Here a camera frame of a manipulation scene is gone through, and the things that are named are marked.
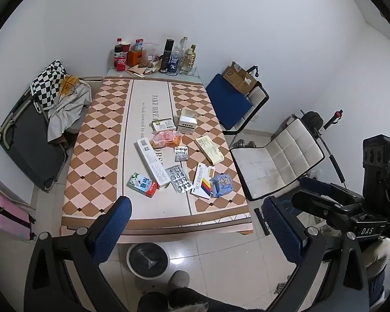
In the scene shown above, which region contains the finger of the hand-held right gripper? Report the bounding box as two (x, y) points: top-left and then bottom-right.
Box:
(291, 190), (365, 225)
(299, 177), (366, 204)

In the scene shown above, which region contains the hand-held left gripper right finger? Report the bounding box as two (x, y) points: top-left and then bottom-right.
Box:
(262, 196), (371, 312)

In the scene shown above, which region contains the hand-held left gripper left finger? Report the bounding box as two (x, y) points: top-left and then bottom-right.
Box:
(23, 196), (133, 312)

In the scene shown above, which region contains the round grey trash bin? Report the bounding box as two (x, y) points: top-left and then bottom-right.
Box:
(126, 242), (170, 279)

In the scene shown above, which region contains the large silver blister pack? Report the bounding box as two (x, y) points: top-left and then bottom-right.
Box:
(165, 165), (193, 194)

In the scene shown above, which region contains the person's right forearm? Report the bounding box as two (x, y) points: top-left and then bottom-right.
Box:
(361, 237), (390, 280)

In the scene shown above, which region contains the blue white milk carton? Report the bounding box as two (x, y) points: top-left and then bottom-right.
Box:
(127, 172), (159, 198)

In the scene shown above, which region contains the white padded chair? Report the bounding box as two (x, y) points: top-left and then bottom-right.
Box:
(229, 117), (326, 202)

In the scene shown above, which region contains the patterned table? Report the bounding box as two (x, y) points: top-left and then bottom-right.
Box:
(61, 77), (254, 236)

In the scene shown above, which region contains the black exercise machine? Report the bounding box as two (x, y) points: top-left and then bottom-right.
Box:
(301, 110), (348, 189)

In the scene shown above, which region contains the long white box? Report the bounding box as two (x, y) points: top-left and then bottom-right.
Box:
(136, 138), (171, 188)

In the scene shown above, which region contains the blue tissue packet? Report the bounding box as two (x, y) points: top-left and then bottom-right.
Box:
(210, 173), (235, 198)

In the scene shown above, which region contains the grey fuzzy slipper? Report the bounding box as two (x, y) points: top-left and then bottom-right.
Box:
(167, 270), (191, 291)

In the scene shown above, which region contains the white box with colour stripes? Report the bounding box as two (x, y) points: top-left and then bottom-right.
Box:
(190, 162), (216, 199)

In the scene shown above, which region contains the pink orange plastic bag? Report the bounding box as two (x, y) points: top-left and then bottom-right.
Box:
(151, 130), (182, 148)

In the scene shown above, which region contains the green white medicine box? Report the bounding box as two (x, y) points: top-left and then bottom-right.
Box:
(150, 118), (176, 134)

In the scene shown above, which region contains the pink suitcase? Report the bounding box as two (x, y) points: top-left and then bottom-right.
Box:
(0, 193), (36, 242)

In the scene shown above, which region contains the yellow flat box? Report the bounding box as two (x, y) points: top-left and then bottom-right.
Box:
(195, 136), (224, 166)

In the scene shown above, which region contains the grey folding bed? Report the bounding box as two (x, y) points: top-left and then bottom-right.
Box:
(0, 78), (103, 192)

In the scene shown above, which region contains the grey white garment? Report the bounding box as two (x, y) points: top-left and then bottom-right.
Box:
(47, 80), (93, 144)

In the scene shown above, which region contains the white square box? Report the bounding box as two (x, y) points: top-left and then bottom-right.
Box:
(177, 108), (198, 134)

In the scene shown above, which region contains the blue chair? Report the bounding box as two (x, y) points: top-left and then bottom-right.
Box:
(205, 73), (270, 135)

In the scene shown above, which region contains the cardboard box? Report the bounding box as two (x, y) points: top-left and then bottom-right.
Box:
(223, 61), (259, 95)

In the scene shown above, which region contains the orange net bag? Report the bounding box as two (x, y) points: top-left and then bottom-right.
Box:
(59, 75), (80, 96)

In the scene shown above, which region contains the brown paper envelope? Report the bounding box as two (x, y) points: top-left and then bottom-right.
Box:
(126, 65), (160, 78)

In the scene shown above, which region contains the black white checkered bag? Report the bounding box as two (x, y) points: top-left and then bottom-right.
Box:
(30, 60), (69, 109)

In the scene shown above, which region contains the orange box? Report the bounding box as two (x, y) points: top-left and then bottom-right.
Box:
(128, 50), (144, 69)

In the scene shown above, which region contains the clear zip bag with snacks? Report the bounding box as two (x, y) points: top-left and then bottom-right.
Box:
(140, 42), (161, 69)

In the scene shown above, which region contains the blue label bottle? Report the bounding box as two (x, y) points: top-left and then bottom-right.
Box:
(167, 47), (181, 75)

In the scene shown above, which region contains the cola bottle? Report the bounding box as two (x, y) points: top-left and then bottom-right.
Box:
(114, 38), (123, 69)

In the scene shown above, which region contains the black spray can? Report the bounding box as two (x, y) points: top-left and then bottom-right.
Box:
(160, 39), (175, 74)

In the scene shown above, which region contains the gold glass bottle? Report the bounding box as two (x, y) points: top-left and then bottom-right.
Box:
(182, 44), (196, 75)

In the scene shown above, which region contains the clear glass bottle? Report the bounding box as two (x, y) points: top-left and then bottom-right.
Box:
(179, 37), (189, 72)

